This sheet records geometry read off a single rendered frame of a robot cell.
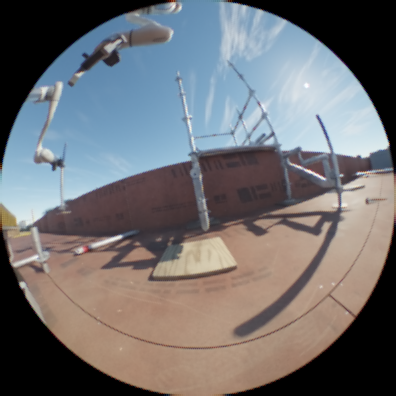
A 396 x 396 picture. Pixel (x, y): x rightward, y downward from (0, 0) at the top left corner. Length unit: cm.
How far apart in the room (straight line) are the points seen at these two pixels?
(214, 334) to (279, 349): 13
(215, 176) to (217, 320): 125
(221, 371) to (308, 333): 16
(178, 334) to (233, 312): 13
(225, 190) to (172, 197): 61
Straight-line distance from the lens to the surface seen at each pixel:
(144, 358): 30
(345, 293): 39
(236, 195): 135
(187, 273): 42
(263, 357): 27
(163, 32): 64
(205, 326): 30
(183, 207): 132
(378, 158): 588
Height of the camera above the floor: 27
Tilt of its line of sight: level
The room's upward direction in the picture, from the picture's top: 10 degrees counter-clockwise
